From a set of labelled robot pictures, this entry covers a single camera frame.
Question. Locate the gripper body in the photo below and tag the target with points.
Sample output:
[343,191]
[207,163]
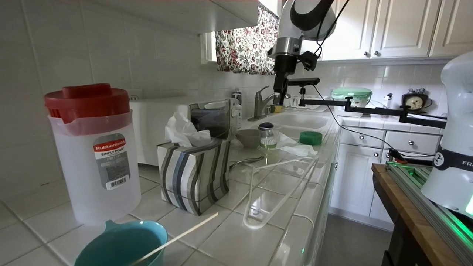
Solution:
[284,64]

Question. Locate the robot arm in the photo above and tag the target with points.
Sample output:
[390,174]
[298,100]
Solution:
[456,111]

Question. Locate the floral curtain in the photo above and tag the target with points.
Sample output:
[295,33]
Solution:
[245,48]

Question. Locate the yellow sponge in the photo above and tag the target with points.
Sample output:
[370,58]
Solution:
[276,109]

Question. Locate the silver tap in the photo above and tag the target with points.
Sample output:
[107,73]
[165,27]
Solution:
[259,105]

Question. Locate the white sink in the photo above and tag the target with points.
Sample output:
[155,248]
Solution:
[301,121]

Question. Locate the white bottle with dark cap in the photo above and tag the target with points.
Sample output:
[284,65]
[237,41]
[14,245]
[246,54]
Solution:
[237,107]

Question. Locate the dish brush in glass jar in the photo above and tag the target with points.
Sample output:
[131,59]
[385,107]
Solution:
[266,136]

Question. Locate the container with green lid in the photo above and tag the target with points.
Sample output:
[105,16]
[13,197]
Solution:
[351,96]

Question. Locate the green round sponge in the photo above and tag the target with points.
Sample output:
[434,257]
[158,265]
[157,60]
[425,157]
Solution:
[310,137]

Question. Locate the grey bowl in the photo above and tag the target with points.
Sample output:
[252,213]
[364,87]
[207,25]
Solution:
[248,138]

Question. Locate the white paper towel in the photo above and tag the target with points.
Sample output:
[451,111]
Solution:
[295,149]

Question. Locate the white drawer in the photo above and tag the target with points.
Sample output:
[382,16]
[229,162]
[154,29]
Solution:
[353,137]
[425,143]

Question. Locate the metal spoon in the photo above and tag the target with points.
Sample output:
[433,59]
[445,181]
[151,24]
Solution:
[245,161]

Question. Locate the white spray bottle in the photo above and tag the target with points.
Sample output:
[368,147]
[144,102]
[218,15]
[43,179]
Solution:
[388,100]

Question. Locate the white cabinet door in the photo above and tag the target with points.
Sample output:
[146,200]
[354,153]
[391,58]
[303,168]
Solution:
[353,181]

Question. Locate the black alarm clock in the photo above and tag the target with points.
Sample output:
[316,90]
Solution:
[414,101]

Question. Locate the white countertop appliance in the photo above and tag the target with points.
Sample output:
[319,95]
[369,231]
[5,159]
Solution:
[155,125]

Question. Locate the striped tissue box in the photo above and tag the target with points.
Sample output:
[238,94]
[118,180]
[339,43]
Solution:
[192,177]

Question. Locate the white plastic hanger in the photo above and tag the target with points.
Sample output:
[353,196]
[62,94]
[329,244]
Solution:
[255,224]

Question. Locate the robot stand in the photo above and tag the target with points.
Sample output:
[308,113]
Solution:
[410,214]

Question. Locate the wooden stick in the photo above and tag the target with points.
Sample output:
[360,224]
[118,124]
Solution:
[177,238]

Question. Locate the clear pitcher with red lid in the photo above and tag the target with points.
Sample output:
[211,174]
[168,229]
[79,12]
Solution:
[94,162]

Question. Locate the teal cup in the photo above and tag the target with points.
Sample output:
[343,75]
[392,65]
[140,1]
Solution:
[122,245]

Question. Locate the row of white wall cabinets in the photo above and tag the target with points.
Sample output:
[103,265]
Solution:
[402,26]

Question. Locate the wall socket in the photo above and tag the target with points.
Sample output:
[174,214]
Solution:
[133,96]

